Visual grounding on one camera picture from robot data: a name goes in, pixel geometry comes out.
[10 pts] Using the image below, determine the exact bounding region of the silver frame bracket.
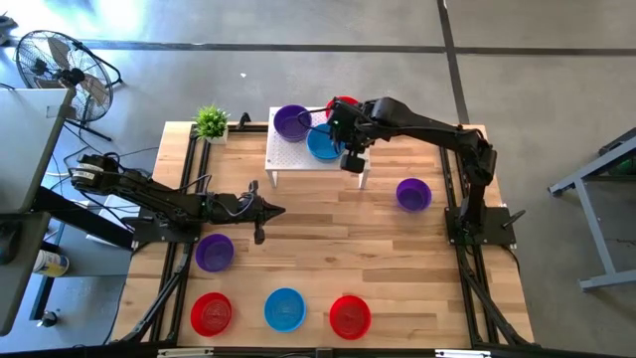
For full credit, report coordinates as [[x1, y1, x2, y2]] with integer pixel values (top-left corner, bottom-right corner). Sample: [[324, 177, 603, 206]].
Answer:
[[157, 347, 215, 358], [434, 348, 492, 358]]

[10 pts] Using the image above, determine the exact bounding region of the purple plastic mini bowl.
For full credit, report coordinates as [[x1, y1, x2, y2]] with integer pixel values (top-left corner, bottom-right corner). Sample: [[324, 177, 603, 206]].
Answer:
[[272, 103, 313, 143], [194, 233, 236, 273], [396, 177, 433, 214]]

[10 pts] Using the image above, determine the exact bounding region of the black lever handle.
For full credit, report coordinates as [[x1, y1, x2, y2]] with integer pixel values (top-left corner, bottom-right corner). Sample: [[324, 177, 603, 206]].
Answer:
[[501, 209, 527, 231]]

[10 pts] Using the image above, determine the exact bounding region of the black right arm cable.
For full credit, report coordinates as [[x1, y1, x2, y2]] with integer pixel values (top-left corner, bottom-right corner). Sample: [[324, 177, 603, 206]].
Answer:
[[296, 106, 334, 136]]

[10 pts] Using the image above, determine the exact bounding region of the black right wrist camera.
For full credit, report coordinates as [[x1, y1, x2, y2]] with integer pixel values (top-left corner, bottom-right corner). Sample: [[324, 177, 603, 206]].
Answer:
[[340, 151, 368, 175]]

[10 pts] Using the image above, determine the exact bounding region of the white perforated metal shelf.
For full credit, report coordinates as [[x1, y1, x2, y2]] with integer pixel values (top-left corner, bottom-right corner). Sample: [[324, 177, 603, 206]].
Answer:
[[263, 105, 372, 191]]

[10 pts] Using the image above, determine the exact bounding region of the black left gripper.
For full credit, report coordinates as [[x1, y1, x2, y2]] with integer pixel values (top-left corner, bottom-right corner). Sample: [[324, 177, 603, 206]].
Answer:
[[217, 180, 287, 227]]

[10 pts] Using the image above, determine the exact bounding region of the grey metal stand frame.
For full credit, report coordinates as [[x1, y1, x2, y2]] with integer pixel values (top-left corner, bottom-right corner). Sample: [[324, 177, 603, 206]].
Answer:
[[549, 126, 636, 292]]

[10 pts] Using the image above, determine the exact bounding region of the blue plastic mini bowl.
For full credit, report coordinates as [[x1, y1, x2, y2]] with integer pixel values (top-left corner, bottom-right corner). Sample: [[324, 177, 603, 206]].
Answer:
[[305, 123, 345, 163], [263, 286, 308, 333]]

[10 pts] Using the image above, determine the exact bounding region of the black aluminium extrusion frame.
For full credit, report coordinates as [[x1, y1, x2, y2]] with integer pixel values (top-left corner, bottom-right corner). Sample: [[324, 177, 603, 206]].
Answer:
[[111, 121, 536, 358]]

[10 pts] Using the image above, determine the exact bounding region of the black chair base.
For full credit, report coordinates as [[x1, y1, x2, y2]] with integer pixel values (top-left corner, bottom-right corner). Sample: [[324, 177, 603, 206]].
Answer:
[[0, 10, 21, 46]]

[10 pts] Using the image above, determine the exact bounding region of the red plastic mini bowl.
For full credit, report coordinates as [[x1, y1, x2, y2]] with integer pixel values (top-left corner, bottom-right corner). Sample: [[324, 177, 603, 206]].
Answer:
[[328, 294, 373, 341], [190, 291, 234, 338], [325, 95, 360, 118]]

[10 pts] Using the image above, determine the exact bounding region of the green plant in white pot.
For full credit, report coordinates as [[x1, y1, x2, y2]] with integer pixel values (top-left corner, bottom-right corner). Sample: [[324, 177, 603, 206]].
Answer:
[[191, 102, 231, 145]]

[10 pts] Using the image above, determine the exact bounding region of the black floor fan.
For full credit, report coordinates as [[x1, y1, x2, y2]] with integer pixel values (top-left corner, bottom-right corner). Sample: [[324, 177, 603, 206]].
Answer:
[[13, 29, 123, 143]]

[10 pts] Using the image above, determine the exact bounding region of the black floor cable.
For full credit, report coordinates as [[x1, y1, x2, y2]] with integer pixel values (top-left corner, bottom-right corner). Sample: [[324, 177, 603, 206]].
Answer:
[[49, 121, 160, 180]]

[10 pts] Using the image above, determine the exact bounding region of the grey side desk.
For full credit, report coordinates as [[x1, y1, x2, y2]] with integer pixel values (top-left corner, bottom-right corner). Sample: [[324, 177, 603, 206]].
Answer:
[[0, 88, 76, 337]]

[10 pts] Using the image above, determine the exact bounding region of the white labelled canister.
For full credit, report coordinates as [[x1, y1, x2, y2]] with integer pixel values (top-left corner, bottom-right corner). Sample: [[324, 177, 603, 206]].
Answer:
[[32, 249, 71, 278]]

